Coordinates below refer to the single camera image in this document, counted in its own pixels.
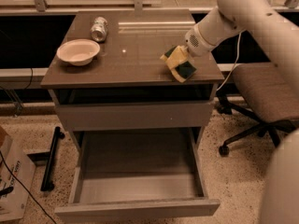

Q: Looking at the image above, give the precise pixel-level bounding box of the green sponge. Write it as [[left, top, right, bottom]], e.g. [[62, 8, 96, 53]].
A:
[[161, 46, 196, 83]]

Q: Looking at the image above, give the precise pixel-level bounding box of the open grey middle drawer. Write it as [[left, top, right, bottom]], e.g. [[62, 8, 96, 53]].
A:
[[55, 128, 220, 223]]

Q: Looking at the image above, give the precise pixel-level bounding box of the black cable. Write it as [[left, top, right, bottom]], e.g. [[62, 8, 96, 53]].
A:
[[0, 151, 58, 224]]

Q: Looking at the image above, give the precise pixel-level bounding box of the silver soda can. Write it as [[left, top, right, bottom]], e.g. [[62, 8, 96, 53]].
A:
[[91, 17, 107, 42]]

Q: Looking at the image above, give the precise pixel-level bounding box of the white cable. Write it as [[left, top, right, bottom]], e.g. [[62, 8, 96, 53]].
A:
[[215, 31, 244, 92]]

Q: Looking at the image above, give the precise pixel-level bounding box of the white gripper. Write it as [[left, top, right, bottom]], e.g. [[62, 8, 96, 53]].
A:
[[160, 24, 214, 83]]

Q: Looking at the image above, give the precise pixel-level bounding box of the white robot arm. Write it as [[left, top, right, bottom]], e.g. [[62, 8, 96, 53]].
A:
[[162, 0, 299, 224]]

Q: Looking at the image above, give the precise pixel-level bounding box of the closed grey top drawer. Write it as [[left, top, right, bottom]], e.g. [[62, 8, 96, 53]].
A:
[[55, 102, 214, 132]]

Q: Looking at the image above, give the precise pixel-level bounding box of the black metal stand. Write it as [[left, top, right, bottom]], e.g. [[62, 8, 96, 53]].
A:
[[28, 126, 65, 191]]

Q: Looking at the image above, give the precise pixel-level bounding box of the white paper bowl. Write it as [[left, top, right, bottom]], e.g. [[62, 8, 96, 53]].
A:
[[56, 39, 100, 66]]

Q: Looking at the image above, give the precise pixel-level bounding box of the grey drawer cabinet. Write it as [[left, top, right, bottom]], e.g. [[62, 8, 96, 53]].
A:
[[40, 9, 224, 224]]

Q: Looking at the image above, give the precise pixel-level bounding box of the white cardboard box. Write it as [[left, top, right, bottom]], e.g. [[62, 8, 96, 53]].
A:
[[0, 128, 36, 222]]

